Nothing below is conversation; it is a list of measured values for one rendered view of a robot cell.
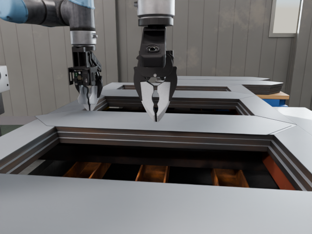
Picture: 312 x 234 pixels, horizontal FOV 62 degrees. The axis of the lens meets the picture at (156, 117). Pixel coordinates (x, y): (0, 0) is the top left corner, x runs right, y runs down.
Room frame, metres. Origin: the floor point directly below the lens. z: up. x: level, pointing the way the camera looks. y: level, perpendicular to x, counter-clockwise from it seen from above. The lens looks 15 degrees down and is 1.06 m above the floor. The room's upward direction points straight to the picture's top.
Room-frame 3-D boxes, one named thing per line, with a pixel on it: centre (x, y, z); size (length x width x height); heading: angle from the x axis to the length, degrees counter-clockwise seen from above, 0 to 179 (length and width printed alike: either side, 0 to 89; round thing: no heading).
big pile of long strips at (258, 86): (1.71, -0.38, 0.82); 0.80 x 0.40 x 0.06; 83
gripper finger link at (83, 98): (0.83, 0.24, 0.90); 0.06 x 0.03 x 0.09; 173
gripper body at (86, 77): (0.83, 0.22, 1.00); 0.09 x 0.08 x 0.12; 173
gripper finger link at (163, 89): (0.57, -0.02, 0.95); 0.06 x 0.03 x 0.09; 175
